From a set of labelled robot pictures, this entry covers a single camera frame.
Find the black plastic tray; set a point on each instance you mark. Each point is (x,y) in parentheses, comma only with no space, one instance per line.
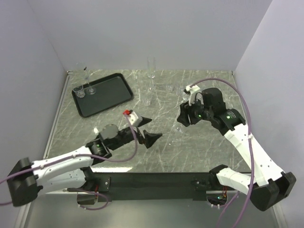
(111,91)

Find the small clear shot glass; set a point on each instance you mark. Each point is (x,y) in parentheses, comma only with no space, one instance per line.
(147,99)

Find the aluminium frame rail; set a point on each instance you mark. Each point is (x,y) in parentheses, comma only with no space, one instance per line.
(24,210)

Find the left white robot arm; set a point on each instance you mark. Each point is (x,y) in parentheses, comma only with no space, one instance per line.
(29,179)

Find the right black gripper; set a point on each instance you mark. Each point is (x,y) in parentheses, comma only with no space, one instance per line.
(186,110)

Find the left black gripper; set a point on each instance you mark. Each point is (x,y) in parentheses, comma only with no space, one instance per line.
(150,138)

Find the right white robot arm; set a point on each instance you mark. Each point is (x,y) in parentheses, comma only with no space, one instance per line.
(270,184)

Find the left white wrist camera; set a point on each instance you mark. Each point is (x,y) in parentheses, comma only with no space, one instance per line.
(134,118)

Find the small clear tumbler glass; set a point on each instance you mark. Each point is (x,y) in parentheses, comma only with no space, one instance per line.
(79,91)

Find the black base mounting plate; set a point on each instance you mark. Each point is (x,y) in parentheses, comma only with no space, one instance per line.
(150,186)

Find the tall clear cylinder glass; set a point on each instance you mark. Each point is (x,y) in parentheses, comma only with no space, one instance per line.
(151,66)

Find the round clear stemless glass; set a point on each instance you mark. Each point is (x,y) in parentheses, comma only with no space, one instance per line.
(185,96)

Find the clear faceted small glass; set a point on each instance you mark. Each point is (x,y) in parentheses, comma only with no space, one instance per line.
(180,91)

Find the tiny clear shot glass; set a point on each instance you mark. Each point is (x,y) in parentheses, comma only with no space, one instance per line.
(170,88)

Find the clear stemmed wine glass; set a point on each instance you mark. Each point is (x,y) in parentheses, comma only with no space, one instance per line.
(84,72)

